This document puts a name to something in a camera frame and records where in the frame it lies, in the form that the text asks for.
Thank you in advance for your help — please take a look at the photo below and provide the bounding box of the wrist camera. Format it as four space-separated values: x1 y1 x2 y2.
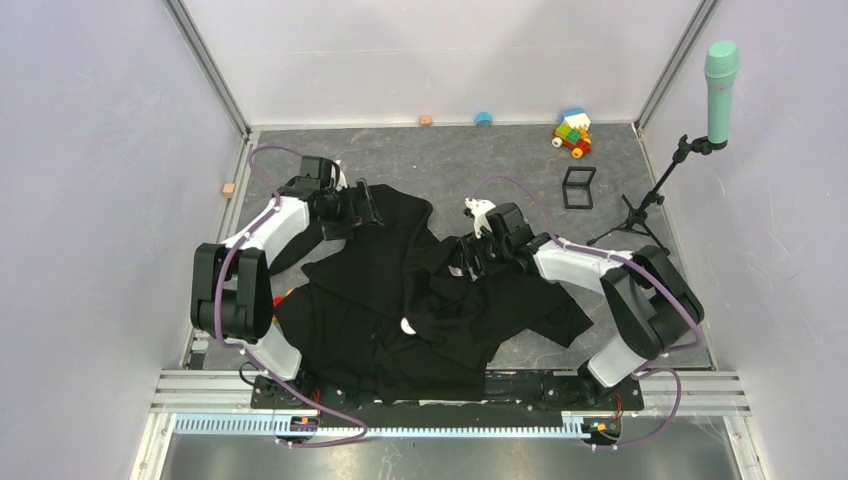
330 160 348 191
464 198 496 239

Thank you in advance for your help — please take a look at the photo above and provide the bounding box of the blue cap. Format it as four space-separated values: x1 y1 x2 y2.
474 111 493 127

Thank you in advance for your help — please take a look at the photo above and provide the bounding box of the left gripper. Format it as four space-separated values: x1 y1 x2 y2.
318 179 384 242

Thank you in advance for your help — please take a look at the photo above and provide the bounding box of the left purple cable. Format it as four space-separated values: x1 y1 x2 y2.
211 144 370 450

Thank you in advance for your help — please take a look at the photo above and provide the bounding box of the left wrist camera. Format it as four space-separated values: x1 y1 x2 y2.
330 160 348 191

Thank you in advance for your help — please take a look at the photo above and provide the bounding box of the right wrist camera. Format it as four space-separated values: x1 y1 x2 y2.
464 198 496 239

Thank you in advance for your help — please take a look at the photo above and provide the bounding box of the round silver brooch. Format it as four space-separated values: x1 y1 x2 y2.
400 317 417 335

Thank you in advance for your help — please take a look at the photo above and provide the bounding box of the black tripod microphone stand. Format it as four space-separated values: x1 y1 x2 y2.
586 135 728 255

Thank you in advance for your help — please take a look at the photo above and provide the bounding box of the black shirt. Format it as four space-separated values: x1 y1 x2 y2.
275 184 591 403

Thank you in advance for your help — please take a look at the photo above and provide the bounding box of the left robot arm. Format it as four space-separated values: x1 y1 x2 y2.
190 156 383 408

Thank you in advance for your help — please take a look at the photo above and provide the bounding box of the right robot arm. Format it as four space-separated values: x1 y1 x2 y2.
460 198 705 408

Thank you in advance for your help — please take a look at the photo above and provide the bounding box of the black brooch display box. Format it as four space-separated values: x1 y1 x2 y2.
561 166 597 210

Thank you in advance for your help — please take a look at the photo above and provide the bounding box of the colourful toy block car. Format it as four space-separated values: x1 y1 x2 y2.
550 108 592 159

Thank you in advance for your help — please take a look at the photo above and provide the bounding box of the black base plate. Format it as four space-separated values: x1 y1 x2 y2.
251 368 645 429

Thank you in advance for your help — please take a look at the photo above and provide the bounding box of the white toothed rail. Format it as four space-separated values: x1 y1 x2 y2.
173 413 590 440

